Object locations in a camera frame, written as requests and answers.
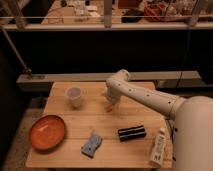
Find white bottle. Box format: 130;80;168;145
149;128;166;167

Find grey metal beam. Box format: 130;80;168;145
16;71;203;92

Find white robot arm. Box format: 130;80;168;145
106;69;213;171

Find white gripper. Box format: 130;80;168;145
105;89;121;105

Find black striped box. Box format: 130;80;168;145
118;125;147;142

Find diagonal metal pole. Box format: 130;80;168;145
0;25;32;76

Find orange bowl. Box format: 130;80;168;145
29;115;66;150

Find black object on shelf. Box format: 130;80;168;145
121;9;144;23

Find wooden table board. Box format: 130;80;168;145
26;82;166;169

